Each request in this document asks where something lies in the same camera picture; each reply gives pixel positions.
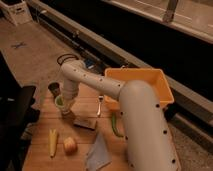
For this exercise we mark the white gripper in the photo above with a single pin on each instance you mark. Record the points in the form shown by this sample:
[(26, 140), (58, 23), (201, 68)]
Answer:
[(66, 106)]

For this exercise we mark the green translucent cup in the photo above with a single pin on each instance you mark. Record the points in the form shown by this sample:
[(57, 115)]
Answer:
[(59, 101)]

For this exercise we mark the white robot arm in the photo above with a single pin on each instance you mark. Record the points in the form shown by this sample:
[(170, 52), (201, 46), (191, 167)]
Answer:
[(149, 141)]

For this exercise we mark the yellow plastic tray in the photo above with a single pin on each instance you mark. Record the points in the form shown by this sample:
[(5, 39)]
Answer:
[(154, 77)]

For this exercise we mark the dark rectangular block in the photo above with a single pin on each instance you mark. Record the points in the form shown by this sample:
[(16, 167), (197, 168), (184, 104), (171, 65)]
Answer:
[(85, 123)]

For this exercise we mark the dark brown cup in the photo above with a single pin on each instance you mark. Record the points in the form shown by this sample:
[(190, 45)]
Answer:
[(54, 88)]

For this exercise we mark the yellow corn cob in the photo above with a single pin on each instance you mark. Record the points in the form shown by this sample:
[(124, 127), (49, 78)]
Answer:
[(53, 137)]

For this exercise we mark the green chili pepper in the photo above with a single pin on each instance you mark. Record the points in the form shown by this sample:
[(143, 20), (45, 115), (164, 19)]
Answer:
[(114, 126)]

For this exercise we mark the black chair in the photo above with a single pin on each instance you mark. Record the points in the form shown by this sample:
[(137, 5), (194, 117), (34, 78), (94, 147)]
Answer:
[(16, 113)]

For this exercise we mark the blue power device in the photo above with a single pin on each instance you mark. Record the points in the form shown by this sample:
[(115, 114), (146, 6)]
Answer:
[(89, 63)]

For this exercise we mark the grey blue cloth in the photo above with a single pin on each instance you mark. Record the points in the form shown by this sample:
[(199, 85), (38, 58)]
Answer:
[(98, 155)]

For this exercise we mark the white cardboard box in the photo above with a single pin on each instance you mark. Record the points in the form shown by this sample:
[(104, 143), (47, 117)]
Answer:
[(17, 13)]

